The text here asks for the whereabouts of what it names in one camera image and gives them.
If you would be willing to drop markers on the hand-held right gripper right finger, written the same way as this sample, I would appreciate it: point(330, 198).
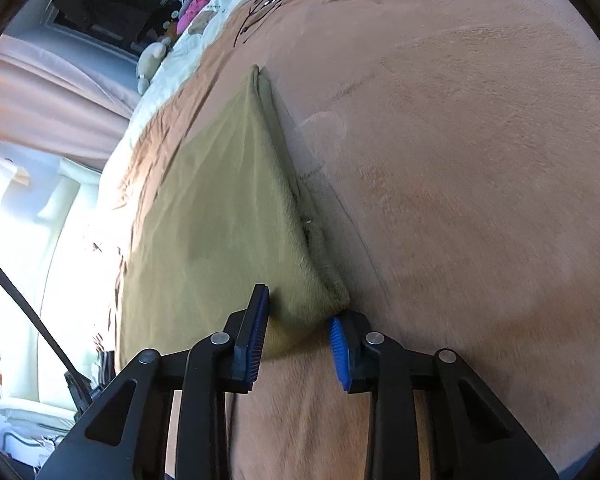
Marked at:
point(341, 355)

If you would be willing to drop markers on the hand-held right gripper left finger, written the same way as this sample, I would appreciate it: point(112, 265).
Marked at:
point(254, 340)

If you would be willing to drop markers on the olive printed t-shirt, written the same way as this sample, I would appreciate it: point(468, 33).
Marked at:
point(220, 210)

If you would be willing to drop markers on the cream bed headboard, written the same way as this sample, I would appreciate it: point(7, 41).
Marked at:
point(55, 285)

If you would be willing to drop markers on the brown blanket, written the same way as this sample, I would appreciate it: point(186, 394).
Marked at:
point(455, 160)

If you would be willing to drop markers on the cream duvet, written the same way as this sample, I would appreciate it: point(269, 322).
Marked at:
point(175, 67)

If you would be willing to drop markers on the white plush toy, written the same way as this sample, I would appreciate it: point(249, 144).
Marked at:
point(152, 60)

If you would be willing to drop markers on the pink curtain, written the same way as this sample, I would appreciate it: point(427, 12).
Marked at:
point(55, 100)

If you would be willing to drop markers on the pink cloth pile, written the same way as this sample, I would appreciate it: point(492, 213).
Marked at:
point(195, 5)

